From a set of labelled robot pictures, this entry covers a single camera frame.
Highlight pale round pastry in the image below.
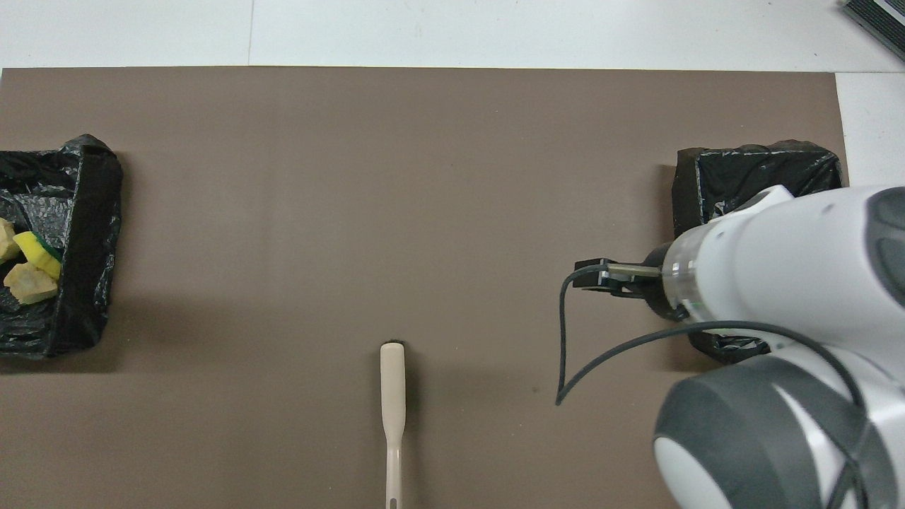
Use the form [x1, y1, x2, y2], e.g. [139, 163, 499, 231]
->
[4, 262, 59, 306]

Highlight yellow sponge wedge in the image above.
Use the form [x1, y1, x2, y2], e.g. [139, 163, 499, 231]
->
[13, 230, 63, 281]

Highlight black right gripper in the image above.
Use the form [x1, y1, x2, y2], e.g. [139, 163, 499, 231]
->
[574, 259, 650, 299]

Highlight black bag lined bin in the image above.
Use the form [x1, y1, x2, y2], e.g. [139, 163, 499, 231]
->
[672, 140, 846, 365]
[0, 134, 124, 358]

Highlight dark grey striped object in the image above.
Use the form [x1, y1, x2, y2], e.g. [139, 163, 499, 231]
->
[840, 0, 905, 61]

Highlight beige brush black bristles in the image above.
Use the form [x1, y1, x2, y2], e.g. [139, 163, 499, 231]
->
[380, 341, 407, 509]

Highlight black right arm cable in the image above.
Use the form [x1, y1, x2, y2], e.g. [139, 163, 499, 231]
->
[555, 260, 870, 509]

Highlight brown table mat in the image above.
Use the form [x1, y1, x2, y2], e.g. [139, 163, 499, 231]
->
[0, 67, 888, 509]

